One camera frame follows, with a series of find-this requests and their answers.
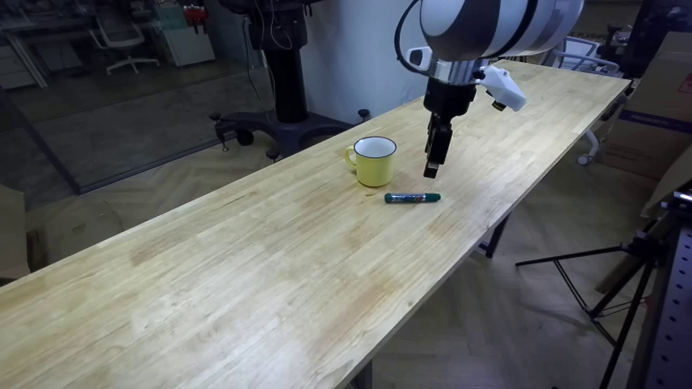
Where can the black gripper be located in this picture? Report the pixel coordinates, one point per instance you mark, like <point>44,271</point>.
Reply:
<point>448,97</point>

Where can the green marker pen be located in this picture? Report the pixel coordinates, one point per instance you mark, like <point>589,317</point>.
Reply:
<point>412,198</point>

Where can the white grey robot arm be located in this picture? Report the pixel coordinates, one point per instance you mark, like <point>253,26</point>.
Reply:
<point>504,23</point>

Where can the yellow enamel cup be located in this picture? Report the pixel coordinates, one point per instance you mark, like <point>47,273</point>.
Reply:
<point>376,164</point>

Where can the black table leg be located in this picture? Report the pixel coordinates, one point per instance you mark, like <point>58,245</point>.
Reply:
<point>494,241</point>

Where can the white caster leg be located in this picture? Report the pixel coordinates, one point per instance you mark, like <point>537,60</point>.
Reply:
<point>591,147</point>

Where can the brown cardboard box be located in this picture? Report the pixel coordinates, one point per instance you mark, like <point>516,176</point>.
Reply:
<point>650,144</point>

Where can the black tripod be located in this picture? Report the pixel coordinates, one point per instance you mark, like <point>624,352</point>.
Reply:
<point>634,250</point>

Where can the leaning cardboard sheet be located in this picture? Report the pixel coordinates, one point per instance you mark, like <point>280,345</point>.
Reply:
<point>672,185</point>

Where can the black upright equipment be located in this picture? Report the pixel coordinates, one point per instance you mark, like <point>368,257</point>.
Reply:
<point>650,29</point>

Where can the small red object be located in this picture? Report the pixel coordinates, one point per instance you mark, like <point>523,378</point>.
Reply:
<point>196,11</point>

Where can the pale storage cabinet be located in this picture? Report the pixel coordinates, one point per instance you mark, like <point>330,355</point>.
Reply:
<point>180,35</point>

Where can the perforated metal panel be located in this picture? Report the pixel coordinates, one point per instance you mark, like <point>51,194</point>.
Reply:
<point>673,324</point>

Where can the dark grey floor mat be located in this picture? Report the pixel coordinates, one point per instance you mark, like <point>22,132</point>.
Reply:
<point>131,122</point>

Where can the white office chair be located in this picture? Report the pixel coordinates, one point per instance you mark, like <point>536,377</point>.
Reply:
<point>121,39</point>

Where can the grey office desk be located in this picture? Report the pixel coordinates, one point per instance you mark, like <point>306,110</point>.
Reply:
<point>35,50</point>

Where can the tan cardboard piece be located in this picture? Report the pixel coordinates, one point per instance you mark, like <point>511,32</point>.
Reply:
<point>11,229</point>

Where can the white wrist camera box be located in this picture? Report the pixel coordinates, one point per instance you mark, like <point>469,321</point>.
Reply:
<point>502,87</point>

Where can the black wheeled pedestal stand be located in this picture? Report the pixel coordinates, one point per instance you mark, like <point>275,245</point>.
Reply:
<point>287,72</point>

